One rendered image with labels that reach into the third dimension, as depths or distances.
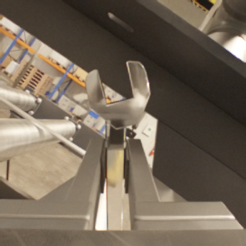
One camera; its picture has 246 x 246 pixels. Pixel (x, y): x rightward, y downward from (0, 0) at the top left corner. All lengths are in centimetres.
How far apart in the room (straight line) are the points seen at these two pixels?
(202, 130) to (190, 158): 4
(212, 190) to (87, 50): 22
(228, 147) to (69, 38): 23
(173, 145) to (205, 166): 4
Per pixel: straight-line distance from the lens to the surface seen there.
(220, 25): 40
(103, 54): 23
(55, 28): 25
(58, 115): 119
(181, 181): 23
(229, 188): 25
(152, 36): 18
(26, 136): 56
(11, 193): 25
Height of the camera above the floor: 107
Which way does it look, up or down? level
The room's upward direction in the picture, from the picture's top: 34 degrees clockwise
